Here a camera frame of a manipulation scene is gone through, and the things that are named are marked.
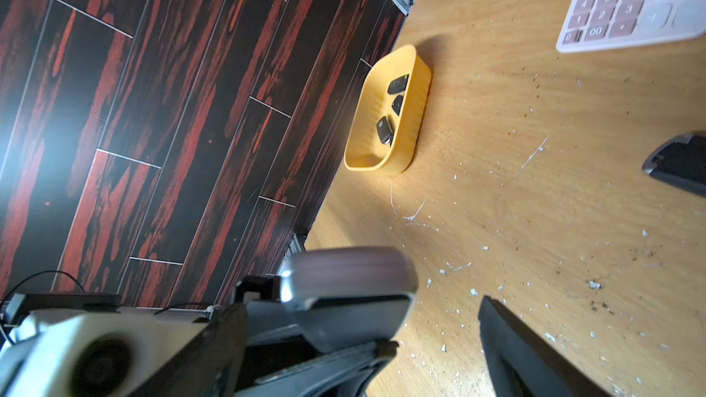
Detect black chrome Mercedes car key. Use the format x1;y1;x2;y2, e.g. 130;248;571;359
392;94;404;117

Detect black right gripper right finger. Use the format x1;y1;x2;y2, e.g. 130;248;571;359
478;296;607;397

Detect large black smart key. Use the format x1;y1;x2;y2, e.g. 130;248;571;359
642;130;706;197

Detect black car key front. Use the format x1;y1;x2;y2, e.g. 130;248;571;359
387;75;409;96

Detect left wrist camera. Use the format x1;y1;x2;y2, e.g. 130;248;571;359
1;309;205;396

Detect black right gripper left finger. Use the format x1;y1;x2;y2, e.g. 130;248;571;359
131;304;247;396

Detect yellow plastic storage box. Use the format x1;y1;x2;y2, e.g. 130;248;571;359
344;44;432;175

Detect white calculator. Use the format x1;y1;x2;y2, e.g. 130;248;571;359
556;0;705;53

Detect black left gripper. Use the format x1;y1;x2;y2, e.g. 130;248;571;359
233;276;399;396

